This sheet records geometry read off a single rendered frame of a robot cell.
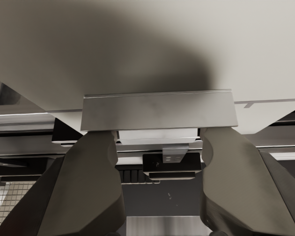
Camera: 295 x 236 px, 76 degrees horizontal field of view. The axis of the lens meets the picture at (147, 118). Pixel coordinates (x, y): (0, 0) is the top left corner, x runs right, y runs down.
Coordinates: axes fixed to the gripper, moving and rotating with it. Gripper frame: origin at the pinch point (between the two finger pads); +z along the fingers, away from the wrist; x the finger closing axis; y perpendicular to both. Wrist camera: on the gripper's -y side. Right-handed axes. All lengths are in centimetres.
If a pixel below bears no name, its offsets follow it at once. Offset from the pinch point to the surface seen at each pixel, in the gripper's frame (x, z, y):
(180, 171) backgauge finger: 4.5, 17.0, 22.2
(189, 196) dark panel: 11, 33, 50
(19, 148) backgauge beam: -34.7, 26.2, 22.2
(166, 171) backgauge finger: 1.8, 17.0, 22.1
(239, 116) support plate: 6.6, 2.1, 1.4
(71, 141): -9.9, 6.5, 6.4
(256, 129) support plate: 9.7, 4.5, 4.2
